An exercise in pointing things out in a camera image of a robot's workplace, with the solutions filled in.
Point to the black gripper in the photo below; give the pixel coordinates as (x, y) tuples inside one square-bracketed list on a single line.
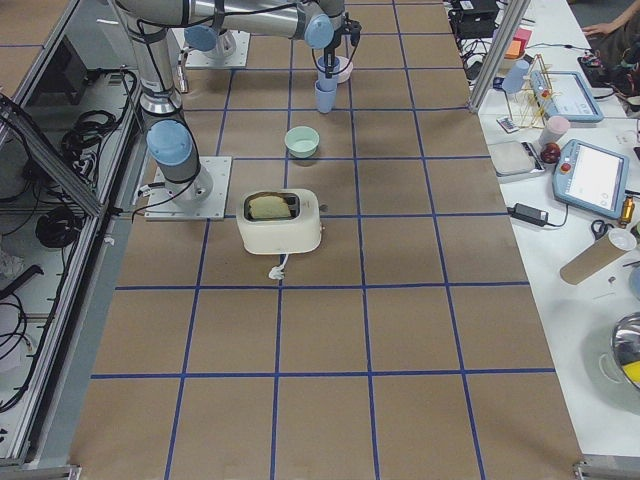
[(329, 53)]

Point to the blue cup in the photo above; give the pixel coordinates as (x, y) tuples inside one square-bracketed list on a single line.
[(327, 77), (325, 96)]

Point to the pink bowl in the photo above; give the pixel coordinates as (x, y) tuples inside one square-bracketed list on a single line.
[(344, 69)]

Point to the mint green bowl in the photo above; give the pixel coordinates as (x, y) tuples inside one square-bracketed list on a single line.
[(302, 141)]

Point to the toast slice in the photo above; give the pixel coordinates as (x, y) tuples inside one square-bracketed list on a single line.
[(269, 207)]

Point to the cream white toaster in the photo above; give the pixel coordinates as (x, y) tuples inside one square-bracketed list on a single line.
[(301, 233)]

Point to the kitchen scale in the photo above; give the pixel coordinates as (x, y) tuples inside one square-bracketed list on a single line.
[(514, 161)]

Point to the teach pendant tablet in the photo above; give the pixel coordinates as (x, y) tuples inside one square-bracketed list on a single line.
[(566, 94), (591, 178)]

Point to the black power adapter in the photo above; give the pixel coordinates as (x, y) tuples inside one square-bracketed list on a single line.
[(528, 214)]

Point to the cardboard tube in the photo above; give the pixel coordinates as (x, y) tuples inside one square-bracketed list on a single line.
[(616, 243)]

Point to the steel mixing bowl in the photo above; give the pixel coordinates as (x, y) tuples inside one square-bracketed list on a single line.
[(625, 348)]

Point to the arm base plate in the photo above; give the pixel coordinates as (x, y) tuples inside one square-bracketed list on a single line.
[(205, 199), (197, 60)]

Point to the aluminium frame post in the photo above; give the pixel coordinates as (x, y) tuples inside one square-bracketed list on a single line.
[(511, 19)]

